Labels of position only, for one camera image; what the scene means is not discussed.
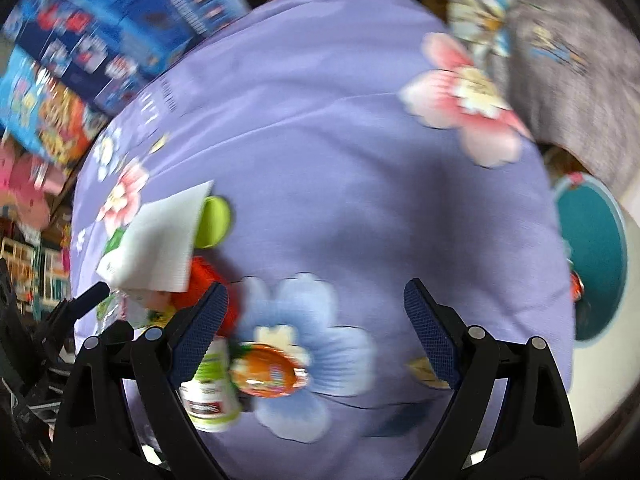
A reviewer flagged grey floral cloth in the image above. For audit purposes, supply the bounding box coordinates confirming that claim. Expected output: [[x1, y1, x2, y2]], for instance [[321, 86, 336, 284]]
[[445, 0, 640, 206]]

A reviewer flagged dark blue toy box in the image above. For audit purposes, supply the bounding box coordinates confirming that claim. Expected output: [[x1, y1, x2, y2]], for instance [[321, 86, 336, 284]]
[[0, 0, 251, 116]]

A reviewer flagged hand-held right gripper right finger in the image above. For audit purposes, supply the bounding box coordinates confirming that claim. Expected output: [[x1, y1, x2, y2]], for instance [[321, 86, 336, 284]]
[[402, 278, 581, 480]]

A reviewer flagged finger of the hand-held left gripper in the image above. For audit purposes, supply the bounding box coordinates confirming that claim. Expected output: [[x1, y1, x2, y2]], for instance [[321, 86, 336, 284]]
[[40, 281, 111, 341]]

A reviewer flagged orange snack packet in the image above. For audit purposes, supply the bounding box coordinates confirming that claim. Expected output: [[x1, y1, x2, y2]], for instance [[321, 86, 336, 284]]
[[230, 342, 311, 400]]

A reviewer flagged green round lid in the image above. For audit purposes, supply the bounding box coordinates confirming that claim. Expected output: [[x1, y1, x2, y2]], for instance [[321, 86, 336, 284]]
[[194, 195, 233, 251]]

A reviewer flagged red plastic packet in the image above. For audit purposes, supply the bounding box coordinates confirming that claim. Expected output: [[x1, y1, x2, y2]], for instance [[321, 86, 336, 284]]
[[172, 256, 241, 336]]

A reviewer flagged pink toy box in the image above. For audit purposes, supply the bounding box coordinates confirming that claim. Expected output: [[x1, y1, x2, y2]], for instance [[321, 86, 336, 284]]
[[0, 140, 71, 228]]

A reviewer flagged light blue toy box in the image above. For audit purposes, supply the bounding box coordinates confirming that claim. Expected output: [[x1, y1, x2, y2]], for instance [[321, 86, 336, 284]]
[[0, 45, 108, 166]]

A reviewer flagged teal plastic bin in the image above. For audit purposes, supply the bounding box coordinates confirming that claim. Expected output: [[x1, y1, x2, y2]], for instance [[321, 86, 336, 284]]
[[552, 172, 628, 343]]

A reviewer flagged purple floral tablecloth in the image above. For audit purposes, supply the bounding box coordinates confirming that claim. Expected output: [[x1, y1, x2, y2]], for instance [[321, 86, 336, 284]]
[[70, 0, 576, 466]]

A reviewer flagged green and white small bottle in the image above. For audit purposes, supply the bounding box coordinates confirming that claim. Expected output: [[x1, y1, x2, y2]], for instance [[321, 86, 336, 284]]
[[180, 337, 241, 433]]

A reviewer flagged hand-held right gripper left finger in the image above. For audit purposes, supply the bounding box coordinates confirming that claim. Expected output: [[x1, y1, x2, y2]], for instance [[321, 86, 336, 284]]
[[50, 281, 231, 480]]

